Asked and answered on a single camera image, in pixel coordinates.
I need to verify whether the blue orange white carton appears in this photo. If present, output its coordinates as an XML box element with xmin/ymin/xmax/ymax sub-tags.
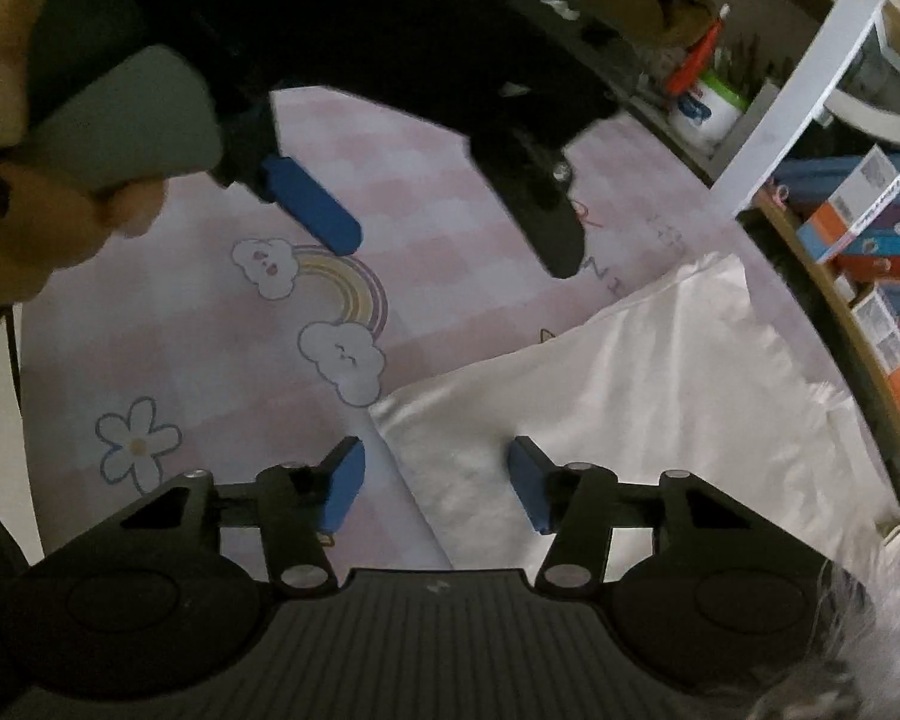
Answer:
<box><xmin>795</xmin><ymin>146</ymin><xmax>900</xmax><ymax>263</ymax></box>

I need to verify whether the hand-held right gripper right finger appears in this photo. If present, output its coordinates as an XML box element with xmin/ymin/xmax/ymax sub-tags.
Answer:
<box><xmin>506</xmin><ymin>435</ymin><xmax>777</xmax><ymax>593</ymax></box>

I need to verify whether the beige t-shirt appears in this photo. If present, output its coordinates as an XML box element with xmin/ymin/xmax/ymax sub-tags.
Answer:
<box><xmin>367</xmin><ymin>251</ymin><xmax>900</xmax><ymax>586</ymax></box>

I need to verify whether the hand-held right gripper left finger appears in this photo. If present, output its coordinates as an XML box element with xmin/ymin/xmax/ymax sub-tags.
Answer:
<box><xmin>116</xmin><ymin>435</ymin><xmax>367</xmax><ymax>593</ymax></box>

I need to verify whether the clear plastic wrap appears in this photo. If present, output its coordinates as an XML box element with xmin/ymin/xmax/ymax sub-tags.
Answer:
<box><xmin>750</xmin><ymin>525</ymin><xmax>900</xmax><ymax>720</ymax></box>

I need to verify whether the white tub with green rim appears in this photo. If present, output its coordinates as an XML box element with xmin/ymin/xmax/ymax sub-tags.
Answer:
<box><xmin>671</xmin><ymin>71</ymin><xmax>751</xmax><ymax>158</ymax></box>

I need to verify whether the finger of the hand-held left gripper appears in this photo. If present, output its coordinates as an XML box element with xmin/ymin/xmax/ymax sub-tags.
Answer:
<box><xmin>469</xmin><ymin>124</ymin><xmax>590</xmax><ymax>280</ymax></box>
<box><xmin>229</xmin><ymin>116</ymin><xmax>366</xmax><ymax>257</ymax></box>

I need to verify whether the white orange toothpaste box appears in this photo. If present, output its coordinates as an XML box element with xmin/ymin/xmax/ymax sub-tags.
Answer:
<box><xmin>851</xmin><ymin>289</ymin><xmax>900</xmax><ymax>413</ymax></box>

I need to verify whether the white shelf frame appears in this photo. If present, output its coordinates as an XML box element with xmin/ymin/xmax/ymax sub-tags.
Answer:
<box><xmin>709</xmin><ymin>0</ymin><xmax>900</xmax><ymax>218</ymax></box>

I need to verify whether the red tassel ornament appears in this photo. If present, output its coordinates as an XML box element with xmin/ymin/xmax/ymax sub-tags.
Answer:
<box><xmin>664</xmin><ymin>4</ymin><xmax>732</xmax><ymax>95</ymax></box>

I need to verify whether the wooden shelf board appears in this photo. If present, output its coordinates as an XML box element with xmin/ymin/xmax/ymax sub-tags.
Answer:
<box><xmin>750</xmin><ymin>195</ymin><xmax>900</xmax><ymax>526</ymax></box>

